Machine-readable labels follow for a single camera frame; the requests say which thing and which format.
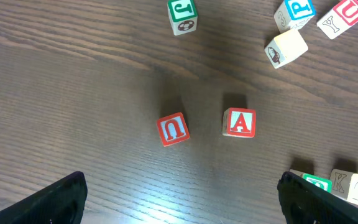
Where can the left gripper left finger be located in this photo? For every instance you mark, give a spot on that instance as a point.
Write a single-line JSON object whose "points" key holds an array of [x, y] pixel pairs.
{"points": [[62, 202]]}

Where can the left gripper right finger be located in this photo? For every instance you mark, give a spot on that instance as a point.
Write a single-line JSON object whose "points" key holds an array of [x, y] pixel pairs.
{"points": [[303, 202]]}

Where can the green R block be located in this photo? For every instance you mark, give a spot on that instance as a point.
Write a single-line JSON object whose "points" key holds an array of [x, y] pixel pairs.
{"points": [[320, 182]]}

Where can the red A block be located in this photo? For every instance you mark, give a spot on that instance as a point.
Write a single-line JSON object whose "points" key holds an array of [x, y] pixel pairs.
{"points": [[239, 122]]}

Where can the red U block lower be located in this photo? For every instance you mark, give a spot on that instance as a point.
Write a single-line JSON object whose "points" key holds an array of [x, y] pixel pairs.
{"points": [[172, 129]]}

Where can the red u block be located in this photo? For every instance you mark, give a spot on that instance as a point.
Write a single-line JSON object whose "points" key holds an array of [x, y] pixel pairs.
{"points": [[172, 129], [339, 19]]}

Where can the yellow block left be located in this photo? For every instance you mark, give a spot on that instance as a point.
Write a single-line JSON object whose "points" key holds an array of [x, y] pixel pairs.
{"points": [[285, 48]]}

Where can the blue P block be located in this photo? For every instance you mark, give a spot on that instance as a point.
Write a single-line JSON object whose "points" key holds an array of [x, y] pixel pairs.
{"points": [[294, 14]]}

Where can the red U block upper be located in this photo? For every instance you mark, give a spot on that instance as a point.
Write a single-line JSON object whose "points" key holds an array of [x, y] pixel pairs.
{"points": [[339, 19]]}

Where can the green J block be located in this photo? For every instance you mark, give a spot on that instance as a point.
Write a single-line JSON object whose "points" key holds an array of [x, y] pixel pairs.
{"points": [[183, 16]]}

